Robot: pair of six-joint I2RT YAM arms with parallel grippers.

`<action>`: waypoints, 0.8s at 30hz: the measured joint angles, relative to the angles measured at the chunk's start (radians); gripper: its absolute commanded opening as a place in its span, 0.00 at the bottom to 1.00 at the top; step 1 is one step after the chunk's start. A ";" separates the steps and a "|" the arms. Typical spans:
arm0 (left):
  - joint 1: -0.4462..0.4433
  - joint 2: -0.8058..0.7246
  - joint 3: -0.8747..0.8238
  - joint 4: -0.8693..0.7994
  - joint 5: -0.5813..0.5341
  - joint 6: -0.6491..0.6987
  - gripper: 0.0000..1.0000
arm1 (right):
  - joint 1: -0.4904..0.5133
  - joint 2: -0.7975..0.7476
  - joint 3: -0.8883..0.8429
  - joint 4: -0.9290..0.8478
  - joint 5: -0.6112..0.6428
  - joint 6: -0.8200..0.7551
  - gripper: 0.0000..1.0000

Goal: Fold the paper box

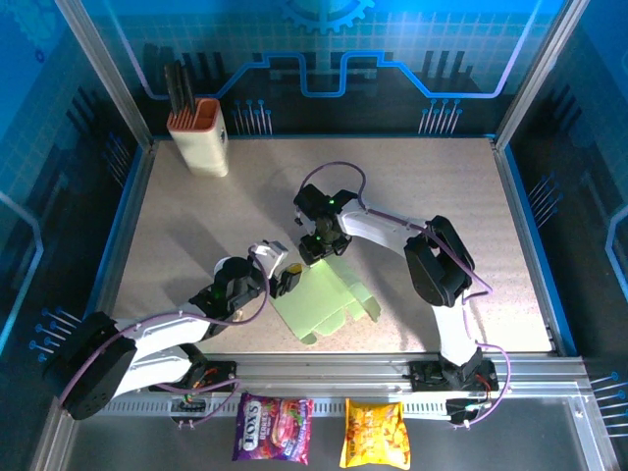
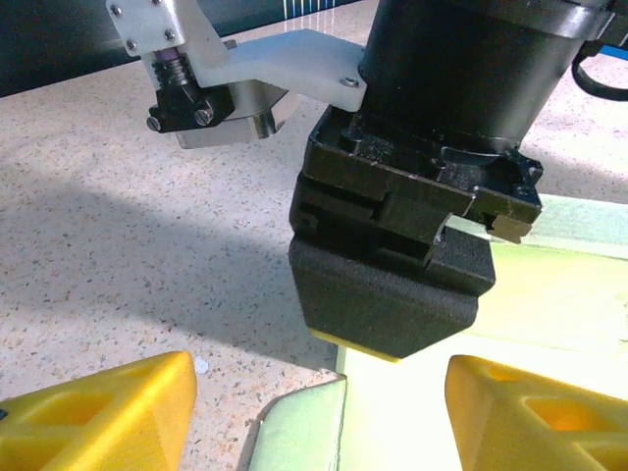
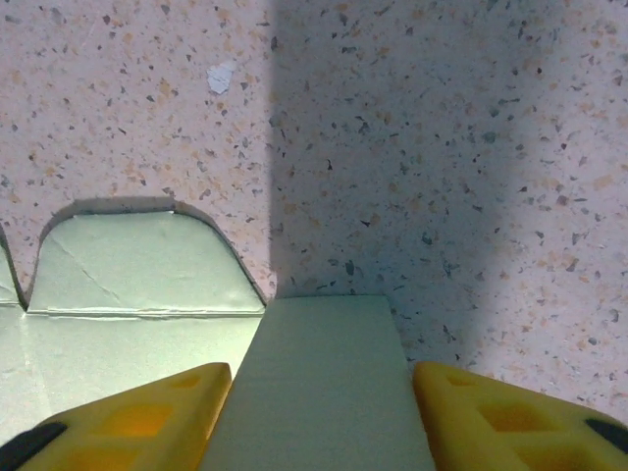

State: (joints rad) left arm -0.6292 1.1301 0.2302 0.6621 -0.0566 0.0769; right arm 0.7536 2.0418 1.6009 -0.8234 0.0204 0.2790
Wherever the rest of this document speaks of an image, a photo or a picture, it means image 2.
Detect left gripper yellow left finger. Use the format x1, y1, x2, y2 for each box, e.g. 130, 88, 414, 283
0, 350, 198, 471

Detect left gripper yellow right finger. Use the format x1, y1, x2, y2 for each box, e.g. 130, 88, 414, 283
445, 353, 628, 471

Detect light green paper box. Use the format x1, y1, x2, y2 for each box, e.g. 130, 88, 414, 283
242, 193, 628, 471

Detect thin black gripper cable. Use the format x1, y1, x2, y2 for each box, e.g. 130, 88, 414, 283
571, 41, 628, 102

